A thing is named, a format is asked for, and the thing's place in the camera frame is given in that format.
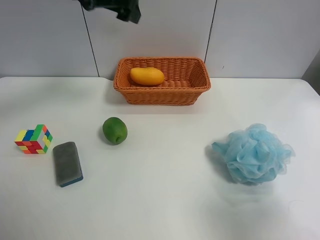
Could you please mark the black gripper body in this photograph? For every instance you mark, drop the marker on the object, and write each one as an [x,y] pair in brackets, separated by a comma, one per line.
[127,10]

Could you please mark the yellow mango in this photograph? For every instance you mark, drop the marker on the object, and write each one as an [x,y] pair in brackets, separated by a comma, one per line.
[147,76]

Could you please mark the orange wicker basket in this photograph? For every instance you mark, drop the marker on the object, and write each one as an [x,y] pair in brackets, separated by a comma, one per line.
[185,79]

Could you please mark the green lemon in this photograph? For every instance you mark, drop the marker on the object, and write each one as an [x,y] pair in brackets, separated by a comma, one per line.
[115,130]

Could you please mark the multicoloured puzzle cube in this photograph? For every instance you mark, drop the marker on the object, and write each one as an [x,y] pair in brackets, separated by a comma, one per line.
[34,141]

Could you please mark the grey blue board eraser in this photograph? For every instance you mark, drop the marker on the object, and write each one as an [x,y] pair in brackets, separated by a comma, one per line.
[67,164]

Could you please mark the light blue bath pouf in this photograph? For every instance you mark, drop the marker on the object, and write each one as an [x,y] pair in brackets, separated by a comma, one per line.
[254,155]

